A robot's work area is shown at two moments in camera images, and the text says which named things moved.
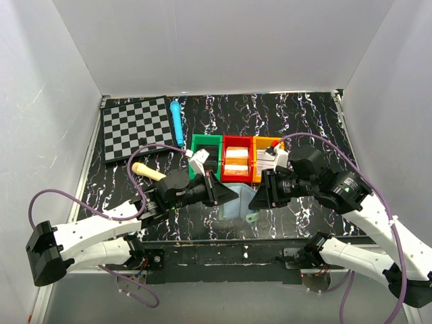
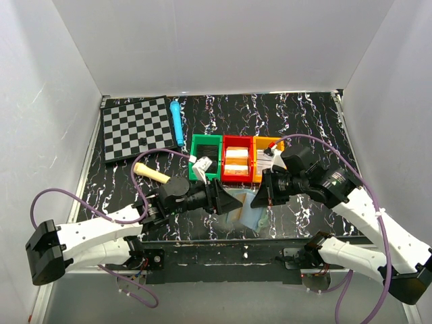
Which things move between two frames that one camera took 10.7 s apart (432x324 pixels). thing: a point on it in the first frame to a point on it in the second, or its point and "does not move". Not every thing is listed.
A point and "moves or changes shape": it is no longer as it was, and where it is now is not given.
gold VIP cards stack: x=235 y=169 does not move
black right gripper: x=267 y=194 does not move
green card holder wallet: x=238 y=207 moves or changes shape
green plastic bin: x=209 y=140 does not move
